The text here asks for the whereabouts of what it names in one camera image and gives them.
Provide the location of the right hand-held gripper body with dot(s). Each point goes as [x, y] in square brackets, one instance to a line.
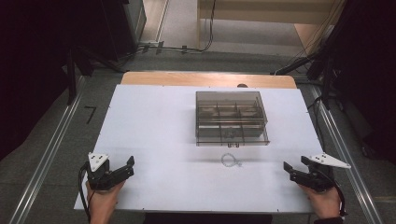
[316, 180]

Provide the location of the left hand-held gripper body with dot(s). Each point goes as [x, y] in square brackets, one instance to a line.
[99, 175]

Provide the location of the smoky clear compartment box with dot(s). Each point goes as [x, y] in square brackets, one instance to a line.
[231, 118]

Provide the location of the person's right hand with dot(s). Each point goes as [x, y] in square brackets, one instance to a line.
[323, 202]

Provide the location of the person's left hand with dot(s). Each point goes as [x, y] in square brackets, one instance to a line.
[104, 200]

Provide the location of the black metal stand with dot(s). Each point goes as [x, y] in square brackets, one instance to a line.
[327, 77]
[72, 77]

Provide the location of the small dark round object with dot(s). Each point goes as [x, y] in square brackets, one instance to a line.
[242, 85]

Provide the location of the black curtain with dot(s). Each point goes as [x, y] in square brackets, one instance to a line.
[370, 77]
[28, 77]

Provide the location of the dark cabinet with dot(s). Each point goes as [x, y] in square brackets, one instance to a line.
[127, 28]

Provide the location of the light wooden bench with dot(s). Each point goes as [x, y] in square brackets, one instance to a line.
[264, 14]

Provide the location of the metal floor rail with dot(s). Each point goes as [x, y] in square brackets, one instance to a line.
[345, 152]
[46, 155]

